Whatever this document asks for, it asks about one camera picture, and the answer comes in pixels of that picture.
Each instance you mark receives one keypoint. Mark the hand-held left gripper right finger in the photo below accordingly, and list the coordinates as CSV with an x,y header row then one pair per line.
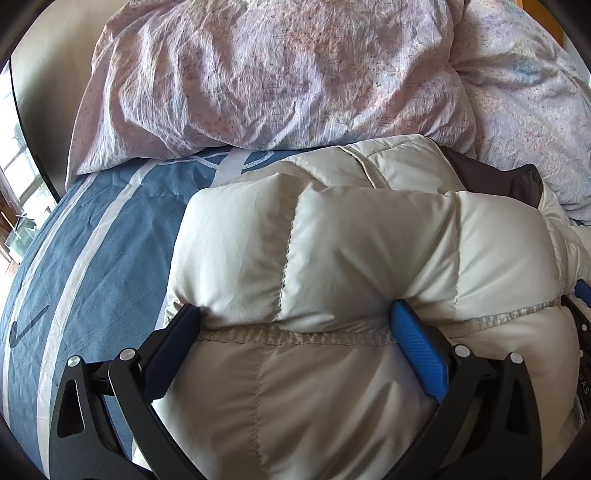
x,y
418,350

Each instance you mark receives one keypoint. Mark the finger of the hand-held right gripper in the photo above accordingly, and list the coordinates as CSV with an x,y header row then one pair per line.
x,y
583,293

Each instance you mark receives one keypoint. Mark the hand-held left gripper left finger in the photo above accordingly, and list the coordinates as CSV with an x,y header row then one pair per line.
x,y
178,337

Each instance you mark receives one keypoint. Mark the white puffer jacket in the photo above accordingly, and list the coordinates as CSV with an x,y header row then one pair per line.
x,y
346,240

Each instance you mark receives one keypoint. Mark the blue white-striped bed sheet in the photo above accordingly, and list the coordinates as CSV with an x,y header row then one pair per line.
x,y
106,249

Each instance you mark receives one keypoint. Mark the pale floral pillow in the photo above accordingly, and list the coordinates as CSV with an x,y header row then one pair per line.
x,y
521,106

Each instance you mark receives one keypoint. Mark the window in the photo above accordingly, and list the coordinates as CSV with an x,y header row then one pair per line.
x,y
18,184

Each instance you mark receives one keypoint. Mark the wooden headboard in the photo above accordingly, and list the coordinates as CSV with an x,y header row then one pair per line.
x,y
551,21

